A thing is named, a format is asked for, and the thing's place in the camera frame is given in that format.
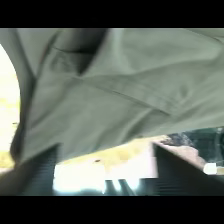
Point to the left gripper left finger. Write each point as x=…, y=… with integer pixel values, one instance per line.
x=41, y=173

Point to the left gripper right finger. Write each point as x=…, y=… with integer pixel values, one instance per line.
x=180, y=176

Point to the pale grey-beige shirt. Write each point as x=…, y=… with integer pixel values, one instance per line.
x=120, y=86

